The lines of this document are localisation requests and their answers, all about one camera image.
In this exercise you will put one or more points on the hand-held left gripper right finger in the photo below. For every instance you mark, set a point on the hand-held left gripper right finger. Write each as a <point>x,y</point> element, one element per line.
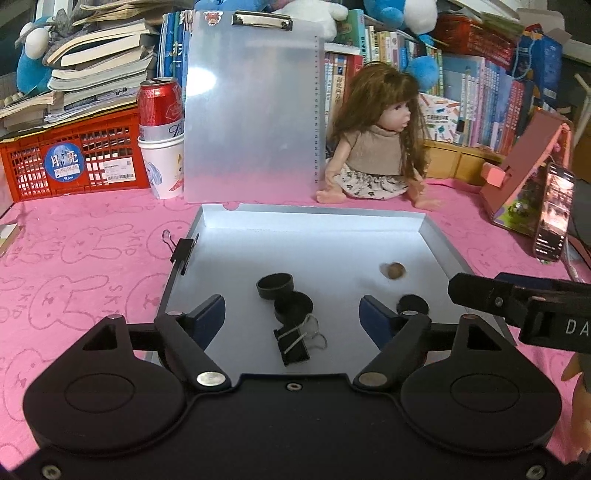
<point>376,323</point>

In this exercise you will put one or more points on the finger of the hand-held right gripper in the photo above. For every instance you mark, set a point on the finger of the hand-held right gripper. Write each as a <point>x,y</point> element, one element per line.
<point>554,287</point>
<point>480,293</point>

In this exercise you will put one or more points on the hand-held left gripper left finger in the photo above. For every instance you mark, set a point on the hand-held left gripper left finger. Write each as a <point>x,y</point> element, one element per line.
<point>210,318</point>

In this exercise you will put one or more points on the black round disc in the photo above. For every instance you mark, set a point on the black round disc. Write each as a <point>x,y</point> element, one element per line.
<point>412,303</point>

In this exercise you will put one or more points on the brown nut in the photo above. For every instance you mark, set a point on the brown nut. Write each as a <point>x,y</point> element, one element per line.
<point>395,271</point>

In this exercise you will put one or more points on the large black binder clip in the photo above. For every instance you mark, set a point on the large black binder clip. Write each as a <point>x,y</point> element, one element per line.
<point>295,344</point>

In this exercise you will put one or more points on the white cardboard box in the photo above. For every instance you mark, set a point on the white cardboard box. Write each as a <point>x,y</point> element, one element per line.
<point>323,258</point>

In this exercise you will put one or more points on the black round cap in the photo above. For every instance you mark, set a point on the black round cap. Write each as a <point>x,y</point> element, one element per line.
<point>293,308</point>

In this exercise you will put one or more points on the person's right hand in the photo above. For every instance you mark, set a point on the person's right hand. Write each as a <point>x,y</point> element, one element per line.
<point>582,406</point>

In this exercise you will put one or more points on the small black binder clip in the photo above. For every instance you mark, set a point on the small black binder clip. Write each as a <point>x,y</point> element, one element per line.
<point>184,251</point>

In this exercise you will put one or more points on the smartphone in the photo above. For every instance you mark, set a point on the smartphone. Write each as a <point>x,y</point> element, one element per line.
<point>554,212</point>

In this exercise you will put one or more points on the pink toy house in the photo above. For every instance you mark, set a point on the pink toy house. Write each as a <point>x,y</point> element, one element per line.
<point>517,184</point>

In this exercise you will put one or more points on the pink printed blanket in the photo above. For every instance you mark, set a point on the pink printed blanket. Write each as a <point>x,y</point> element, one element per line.
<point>92,258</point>

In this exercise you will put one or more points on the wooden drawer box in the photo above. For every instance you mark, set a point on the wooden drawer box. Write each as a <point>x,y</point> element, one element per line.
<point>455,160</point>

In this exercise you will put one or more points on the white paper cup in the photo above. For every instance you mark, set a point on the white paper cup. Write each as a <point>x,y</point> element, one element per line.
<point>164,166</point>

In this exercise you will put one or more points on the coloured pencil box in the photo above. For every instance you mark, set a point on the coloured pencil box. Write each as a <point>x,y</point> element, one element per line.
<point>443,120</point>

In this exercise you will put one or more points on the long-haired doll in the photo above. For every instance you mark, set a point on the long-haired doll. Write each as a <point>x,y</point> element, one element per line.
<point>383,138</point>

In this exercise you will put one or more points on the row of pastel books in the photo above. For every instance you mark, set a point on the row of pastel books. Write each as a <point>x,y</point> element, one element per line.
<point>489,101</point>

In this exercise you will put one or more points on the red plastic basket with sticker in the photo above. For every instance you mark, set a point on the red plastic basket with sticker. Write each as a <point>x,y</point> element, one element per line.
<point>74,161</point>

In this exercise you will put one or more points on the red drink can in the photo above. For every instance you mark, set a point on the red drink can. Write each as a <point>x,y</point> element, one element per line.
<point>159,108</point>

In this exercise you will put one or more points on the translucent clipboard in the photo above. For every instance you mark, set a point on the translucent clipboard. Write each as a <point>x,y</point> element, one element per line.
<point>251,106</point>

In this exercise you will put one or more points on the flat lying book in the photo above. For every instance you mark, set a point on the flat lying book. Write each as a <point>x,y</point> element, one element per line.
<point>7,236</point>

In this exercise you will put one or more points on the blue carton box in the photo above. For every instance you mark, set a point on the blue carton box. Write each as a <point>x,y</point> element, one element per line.
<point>538,67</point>

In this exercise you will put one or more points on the blue plush ball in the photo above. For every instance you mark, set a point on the blue plush ball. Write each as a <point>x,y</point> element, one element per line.
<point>422,70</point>

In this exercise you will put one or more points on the row of red white books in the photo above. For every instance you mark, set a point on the row of red white books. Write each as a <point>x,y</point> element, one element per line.
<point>341,83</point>

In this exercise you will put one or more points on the red mesh basket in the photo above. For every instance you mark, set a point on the red mesh basket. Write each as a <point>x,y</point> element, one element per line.
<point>475,39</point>

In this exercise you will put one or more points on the row of green spined books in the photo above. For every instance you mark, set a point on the row of green spined books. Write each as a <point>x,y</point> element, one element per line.
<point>383,46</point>

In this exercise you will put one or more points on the row of blue books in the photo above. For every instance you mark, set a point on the row of blue books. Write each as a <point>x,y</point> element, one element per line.
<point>173,50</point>

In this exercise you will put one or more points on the stack of worn books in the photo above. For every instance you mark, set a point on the stack of worn books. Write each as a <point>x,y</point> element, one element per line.
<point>92,69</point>

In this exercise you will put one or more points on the blue white plush toy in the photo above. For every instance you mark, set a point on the blue white plush toy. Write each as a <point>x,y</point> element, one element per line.
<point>397,11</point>

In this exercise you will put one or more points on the white tube frame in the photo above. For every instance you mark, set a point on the white tube frame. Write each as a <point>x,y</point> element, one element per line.
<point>585,94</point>

